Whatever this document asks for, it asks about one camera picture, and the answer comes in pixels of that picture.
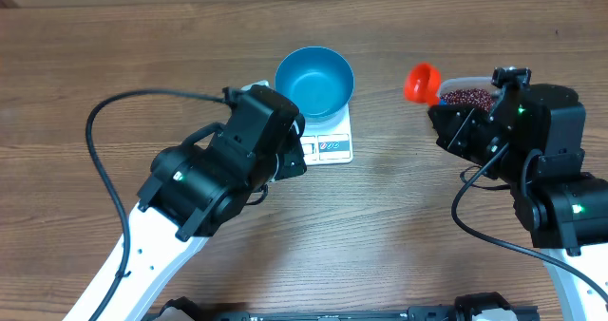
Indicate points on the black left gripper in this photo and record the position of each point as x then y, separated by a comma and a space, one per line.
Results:
294, 163

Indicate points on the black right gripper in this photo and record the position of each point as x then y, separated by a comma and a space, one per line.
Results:
468, 121

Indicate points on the red measuring scoop blue handle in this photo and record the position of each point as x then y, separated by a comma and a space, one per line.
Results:
423, 84

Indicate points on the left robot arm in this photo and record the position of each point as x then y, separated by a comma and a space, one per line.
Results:
192, 189

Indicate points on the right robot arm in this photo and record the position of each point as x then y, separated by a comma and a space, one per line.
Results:
530, 137

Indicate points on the white digital kitchen scale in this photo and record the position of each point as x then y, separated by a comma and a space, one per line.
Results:
327, 140

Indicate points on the blue bowl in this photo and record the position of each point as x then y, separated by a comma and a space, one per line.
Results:
319, 80

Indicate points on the red beans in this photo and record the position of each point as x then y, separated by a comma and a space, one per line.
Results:
475, 97

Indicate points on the clear plastic container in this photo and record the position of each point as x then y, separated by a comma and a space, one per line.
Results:
470, 82

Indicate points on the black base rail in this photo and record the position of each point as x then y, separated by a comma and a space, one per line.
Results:
477, 306

